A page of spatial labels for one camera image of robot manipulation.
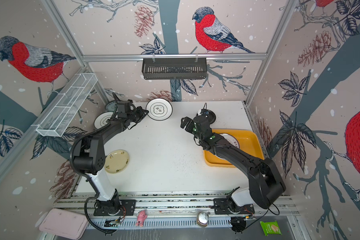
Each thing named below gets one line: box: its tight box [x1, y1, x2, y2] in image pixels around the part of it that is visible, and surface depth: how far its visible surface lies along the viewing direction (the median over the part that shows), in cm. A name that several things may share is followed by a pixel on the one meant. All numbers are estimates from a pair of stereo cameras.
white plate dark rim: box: [93, 111, 114, 130], surface depth 113 cm
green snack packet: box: [259, 220, 283, 236], surface depth 68 cm
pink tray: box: [39, 208, 89, 239], surface depth 70 cm
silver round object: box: [196, 211, 209, 227], surface depth 63 cm
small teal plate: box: [105, 100, 117, 112], surface depth 121 cm
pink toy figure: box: [135, 209, 148, 227], surface depth 70 cm
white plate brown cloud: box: [146, 98, 173, 121], surface depth 100 cm
